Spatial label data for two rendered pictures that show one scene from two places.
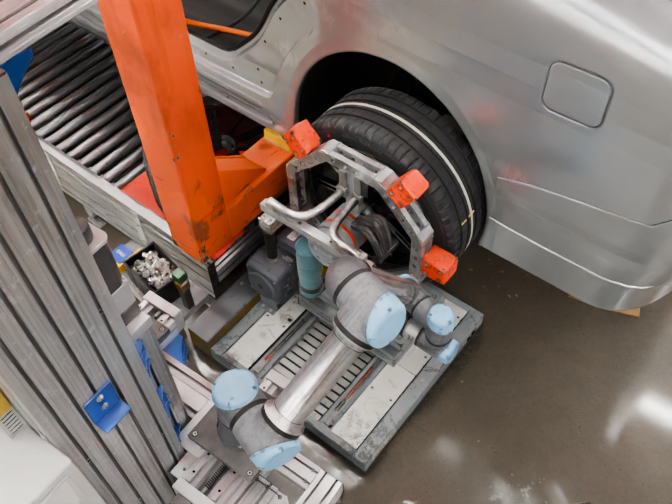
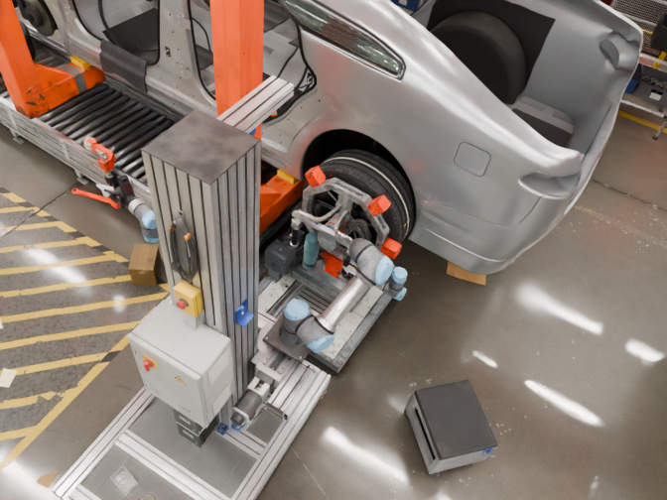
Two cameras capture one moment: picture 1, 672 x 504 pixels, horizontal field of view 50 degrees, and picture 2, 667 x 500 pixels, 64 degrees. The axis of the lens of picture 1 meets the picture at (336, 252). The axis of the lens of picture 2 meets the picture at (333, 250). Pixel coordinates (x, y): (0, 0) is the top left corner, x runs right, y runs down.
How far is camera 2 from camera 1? 0.82 m
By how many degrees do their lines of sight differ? 10
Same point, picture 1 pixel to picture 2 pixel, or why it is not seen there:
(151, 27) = not seen: hidden behind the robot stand
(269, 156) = (281, 187)
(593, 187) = (476, 206)
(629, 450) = (482, 357)
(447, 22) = (406, 118)
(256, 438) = (313, 333)
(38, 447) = (211, 333)
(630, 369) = (481, 313)
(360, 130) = (351, 173)
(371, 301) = (377, 260)
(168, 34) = not seen: hidden behind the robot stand
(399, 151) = (373, 185)
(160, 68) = not seen: hidden behind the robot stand
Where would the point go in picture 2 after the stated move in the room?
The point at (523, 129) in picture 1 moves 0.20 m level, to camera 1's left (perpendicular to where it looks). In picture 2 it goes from (442, 176) to (404, 176)
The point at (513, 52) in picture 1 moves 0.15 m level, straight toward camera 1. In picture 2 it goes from (441, 136) to (439, 155)
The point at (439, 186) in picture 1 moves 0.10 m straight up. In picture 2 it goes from (394, 204) to (398, 191)
